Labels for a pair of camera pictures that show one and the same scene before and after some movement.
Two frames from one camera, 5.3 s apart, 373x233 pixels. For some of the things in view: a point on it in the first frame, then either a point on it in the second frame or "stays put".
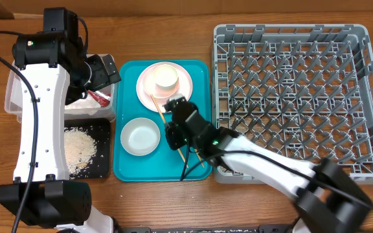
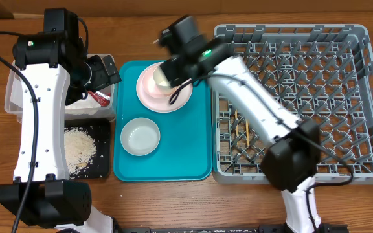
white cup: x=166 y=77 stays put
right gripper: x=174 y=133 → x=175 y=71
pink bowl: x=151 y=88 stays put
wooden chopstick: x=199 y=158 → x=247 y=132
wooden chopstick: x=178 y=149 → x=237 y=130
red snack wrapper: x=102 y=101 stays put
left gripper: x=103 y=77 stays put
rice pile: x=79 y=149 stays put
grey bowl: x=140 y=136 stays put
